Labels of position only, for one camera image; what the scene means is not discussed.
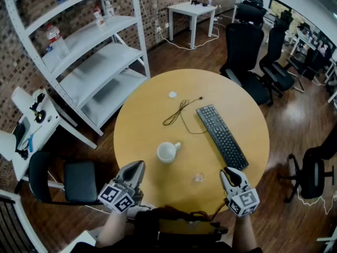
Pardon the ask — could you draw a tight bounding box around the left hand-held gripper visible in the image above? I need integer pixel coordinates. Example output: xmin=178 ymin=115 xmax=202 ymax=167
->
xmin=97 ymin=160 xmax=146 ymax=215

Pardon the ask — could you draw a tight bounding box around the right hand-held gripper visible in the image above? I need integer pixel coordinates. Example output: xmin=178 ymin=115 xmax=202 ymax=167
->
xmin=220 ymin=167 xmax=261 ymax=217

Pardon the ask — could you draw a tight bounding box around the white cup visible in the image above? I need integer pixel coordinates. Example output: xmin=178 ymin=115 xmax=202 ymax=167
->
xmin=156 ymin=141 xmax=182 ymax=164

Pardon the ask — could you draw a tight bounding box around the person's left forearm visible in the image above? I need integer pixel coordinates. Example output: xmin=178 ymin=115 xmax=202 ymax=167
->
xmin=95 ymin=209 xmax=130 ymax=249

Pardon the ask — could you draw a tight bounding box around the person's right forearm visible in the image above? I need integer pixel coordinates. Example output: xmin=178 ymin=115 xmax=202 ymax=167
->
xmin=232 ymin=211 xmax=257 ymax=251

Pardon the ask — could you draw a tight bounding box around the black keyboard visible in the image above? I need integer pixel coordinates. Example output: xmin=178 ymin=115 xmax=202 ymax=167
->
xmin=195 ymin=104 xmax=250 ymax=172

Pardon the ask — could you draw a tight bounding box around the black padded side chair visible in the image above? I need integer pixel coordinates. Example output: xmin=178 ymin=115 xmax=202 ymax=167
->
xmin=28 ymin=150 xmax=100 ymax=206

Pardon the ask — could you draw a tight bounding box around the person's dark clothing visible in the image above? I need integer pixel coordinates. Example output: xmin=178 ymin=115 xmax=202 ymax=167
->
xmin=68 ymin=205 xmax=264 ymax=253

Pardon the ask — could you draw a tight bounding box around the black swivel chair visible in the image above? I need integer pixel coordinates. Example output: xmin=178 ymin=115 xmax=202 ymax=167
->
xmin=279 ymin=129 xmax=337 ymax=204

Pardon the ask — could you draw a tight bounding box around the white side desk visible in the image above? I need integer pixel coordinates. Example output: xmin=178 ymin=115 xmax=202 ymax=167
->
xmin=0 ymin=87 xmax=98 ymax=182

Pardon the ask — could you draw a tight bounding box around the black high-back office chair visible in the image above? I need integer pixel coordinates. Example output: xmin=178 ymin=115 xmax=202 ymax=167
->
xmin=219 ymin=22 xmax=274 ymax=107

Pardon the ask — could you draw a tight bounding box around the black desk clamp stand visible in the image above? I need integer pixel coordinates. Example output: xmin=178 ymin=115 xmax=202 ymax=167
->
xmin=28 ymin=92 xmax=47 ymax=124

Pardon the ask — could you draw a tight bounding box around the black tablet device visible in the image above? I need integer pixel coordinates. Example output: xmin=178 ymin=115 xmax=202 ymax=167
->
xmin=12 ymin=116 xmax=32 ymax=159

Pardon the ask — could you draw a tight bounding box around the black armrest office chair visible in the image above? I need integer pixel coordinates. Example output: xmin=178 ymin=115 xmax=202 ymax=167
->
xmin=259 ymin=11 xmax=296 ymax=99

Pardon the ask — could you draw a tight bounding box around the white metal shelf rack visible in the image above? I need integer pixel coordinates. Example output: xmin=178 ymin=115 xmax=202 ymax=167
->
xmin=2 ymin=0 xmax=151 ymax=137

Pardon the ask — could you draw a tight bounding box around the white paper roll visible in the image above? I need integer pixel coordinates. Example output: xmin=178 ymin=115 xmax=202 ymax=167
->
xmin=11 ymin=86 xmax=36 ymax=116

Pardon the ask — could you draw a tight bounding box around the large clear water bottle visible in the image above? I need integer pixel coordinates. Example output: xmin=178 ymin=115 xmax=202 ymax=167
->
xmin=46 ymin=23 xmax=70 ymax=60

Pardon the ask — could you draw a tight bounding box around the white office desk row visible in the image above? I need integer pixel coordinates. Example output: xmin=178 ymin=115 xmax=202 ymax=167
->
xmin=283 ymin=22 xmax=337 ymax=104

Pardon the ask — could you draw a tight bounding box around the red cap plastic bottle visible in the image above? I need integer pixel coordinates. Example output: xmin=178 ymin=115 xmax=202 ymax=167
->
xmin=93 ymin=5 xmax=107 ymax=33

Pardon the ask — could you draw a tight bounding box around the white plastic bottle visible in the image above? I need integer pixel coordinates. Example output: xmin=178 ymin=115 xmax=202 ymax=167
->
xmin=104 ymin=0 xmax=115 ymax=20

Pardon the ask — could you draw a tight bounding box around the black headrest office chair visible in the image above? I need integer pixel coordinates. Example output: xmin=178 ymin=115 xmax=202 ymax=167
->
xmin=233 ymin=0 xmax=266 ymax=29

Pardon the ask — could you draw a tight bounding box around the small white square table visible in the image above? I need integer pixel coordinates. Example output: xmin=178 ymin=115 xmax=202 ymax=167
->
xmin=167 ymin=1 xmax=218 ymax=50

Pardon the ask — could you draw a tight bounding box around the dark keyboard cable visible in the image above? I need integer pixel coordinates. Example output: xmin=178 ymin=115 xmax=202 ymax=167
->
xmin=162 ymin=96 xmax=209 ymax=135

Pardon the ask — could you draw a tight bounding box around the thin white floor cable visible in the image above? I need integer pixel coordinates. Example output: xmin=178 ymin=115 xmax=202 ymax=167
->
xmin=296 ymin=187 xmax=337 ymax=216

